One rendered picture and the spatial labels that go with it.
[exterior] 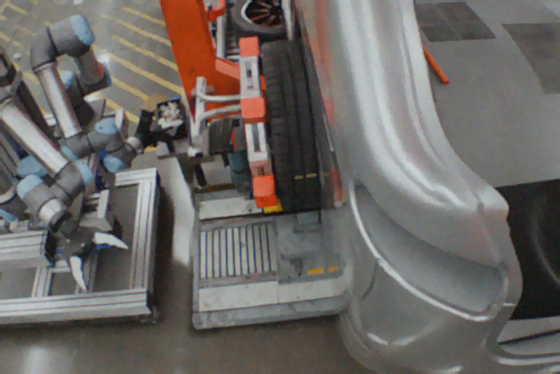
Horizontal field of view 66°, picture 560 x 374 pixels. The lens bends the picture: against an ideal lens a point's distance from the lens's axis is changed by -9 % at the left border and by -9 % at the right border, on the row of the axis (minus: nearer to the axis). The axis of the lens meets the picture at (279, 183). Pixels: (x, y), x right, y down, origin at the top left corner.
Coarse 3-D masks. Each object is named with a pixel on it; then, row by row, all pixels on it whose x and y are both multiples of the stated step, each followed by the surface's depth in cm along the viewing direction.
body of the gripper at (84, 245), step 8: (56, 216) 117; (64, 216) 119; (72, 216) 122; (56, 224) 118; (56, 232) 120; (80, 232) 117; (88, 232) 117; (64, 240) 116; (72, 240) 116; (80, 240) 116; (88, 240) 116; (72, 248) 115; (80, 248) 115; (88, 248) 120; (80, 256) 118
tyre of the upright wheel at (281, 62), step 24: (264, 48) 168; (288, 48) 166; (264, 72) 159; (288, 72) 157; (288, 96) 154; (288, 120) 154; (312, 120) 154; (288, 144) 156; (312, 144) 155; (288, 168) 159; (312, 168) 159; (288, 192) 166; (312, 192) 167
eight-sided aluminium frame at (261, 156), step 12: (240, 60) 172; (252, 60) 171; (252, 72) 167; (252, 96) 159; (252, 132) 163; (264, 132) 161; (252, 144) 160; (264, 144) 160; (252, 156) 161; (264, 156) 161; (252, 168) 163; (264, 168) 164
